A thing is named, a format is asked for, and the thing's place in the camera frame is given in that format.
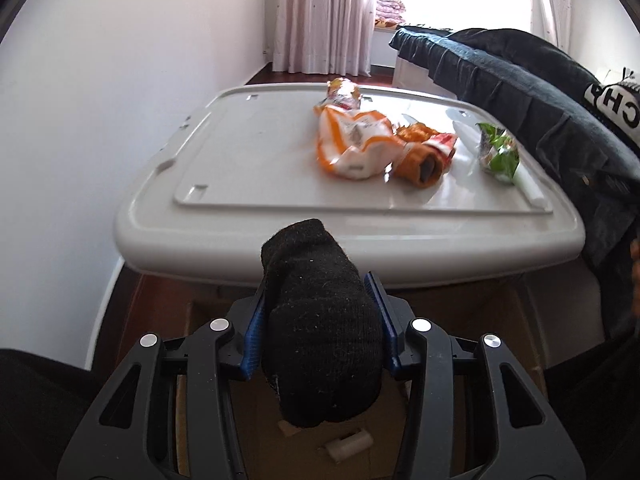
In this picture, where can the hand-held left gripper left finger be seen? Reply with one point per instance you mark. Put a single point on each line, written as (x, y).
(254, 332)

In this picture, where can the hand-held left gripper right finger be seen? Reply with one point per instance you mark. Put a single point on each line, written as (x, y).
(387, 320)

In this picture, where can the cardboard box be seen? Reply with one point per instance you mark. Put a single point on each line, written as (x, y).
(210, 310)

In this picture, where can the black knitted sock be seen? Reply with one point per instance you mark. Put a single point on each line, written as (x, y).
(320, 320)

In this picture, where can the white plastic bottle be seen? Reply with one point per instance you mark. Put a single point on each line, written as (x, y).
(350, 444)

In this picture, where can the orange wrapper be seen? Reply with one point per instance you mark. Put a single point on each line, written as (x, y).
(412, 165)

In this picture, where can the orange and white snack bag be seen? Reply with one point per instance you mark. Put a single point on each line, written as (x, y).
(350, 140)

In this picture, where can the red and white wrapper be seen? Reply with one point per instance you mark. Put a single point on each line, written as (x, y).
(444, 144)

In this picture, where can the white foam bar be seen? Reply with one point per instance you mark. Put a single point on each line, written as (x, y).
(531, 189)

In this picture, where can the green snack bag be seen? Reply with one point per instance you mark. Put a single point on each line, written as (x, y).
(497, 152)

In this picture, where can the yellow snack bag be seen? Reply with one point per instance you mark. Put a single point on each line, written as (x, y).
(344, 92)

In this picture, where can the small cardboard scrap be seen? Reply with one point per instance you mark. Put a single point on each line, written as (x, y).
(286, 427)

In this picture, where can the white plastic bin lid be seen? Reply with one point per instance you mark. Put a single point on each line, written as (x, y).
(250, 200)

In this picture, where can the person's black clothing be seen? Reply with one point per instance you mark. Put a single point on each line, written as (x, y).
(35, 410)
(600, 410)

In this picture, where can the dark blue blanket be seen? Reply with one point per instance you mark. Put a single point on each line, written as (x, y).
(540, 110)

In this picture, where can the folded pink bedding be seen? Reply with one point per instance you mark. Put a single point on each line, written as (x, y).
(390, 10)

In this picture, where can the pink patterned curtain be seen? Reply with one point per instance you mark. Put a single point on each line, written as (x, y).
(547, 5)
(325, 15)

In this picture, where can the black jacket with white print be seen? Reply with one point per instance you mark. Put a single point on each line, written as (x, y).
(575, 70)

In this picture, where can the white bed frame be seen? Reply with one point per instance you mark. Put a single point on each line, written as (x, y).
(415, 77)

